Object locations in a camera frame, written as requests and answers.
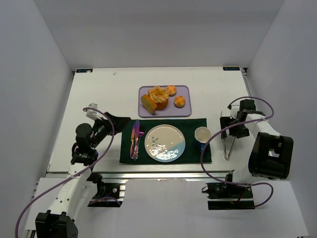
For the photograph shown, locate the steel tongs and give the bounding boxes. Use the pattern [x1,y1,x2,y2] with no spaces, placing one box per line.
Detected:
[220,111,236,161]

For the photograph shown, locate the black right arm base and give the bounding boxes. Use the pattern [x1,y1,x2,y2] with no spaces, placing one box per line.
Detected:
[202,182,255,210]

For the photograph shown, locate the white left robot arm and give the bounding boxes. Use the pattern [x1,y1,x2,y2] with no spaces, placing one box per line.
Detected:
[35,108,131,238]

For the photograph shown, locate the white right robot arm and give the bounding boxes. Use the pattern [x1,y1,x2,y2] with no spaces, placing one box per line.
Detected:
[220,98,294,184]

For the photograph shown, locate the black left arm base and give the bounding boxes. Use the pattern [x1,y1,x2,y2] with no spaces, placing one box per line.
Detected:
[88,173,124,208]

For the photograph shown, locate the iridescent knife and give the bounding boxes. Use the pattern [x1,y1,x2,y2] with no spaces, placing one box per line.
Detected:
[130,119,140,159]

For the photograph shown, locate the iridescent fork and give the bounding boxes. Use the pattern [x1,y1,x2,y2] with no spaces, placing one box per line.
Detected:
[133,124,145,161]

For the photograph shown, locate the blue mug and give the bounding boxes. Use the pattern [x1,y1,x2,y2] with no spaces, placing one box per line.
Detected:
[194,126,212,152]

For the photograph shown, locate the dark green placemat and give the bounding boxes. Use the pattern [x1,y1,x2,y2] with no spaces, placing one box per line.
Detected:
[119,118,207,165]

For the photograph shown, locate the orange crumb-topped cake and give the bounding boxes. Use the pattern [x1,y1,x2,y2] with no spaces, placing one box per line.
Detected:
[148,86,169,110]

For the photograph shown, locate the round bun front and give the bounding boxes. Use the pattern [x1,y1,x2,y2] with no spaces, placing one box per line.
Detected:
[174,96,186,108]

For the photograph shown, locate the round bun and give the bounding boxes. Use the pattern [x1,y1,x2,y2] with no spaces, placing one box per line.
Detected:
[174,96,186,108]
[166,85,177,97]

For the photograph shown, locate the white and blue plate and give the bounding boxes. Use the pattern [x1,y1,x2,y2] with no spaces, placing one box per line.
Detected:
[144,124,186,163]

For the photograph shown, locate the lavender tray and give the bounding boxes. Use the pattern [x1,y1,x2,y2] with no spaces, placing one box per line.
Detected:
[138,85,192,118]

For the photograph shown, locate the round bun rear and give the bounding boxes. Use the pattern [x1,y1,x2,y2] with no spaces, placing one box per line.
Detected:
[166,85,177,97]

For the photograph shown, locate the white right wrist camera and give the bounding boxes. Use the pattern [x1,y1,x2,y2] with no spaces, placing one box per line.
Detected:
[227,104,240,119]

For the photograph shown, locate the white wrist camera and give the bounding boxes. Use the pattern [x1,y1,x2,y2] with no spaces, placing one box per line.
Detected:
[84,103,100,120]
[227,104,240,119]

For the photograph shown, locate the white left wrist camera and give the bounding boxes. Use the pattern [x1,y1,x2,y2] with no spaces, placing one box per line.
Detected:
[84,103,100,120]

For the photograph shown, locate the aluminium table frame rail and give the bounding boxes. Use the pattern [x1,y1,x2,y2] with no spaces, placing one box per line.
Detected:
[46,170,236,181]

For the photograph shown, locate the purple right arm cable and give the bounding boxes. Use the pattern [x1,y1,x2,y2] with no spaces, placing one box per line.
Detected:
[199,96,275,208]

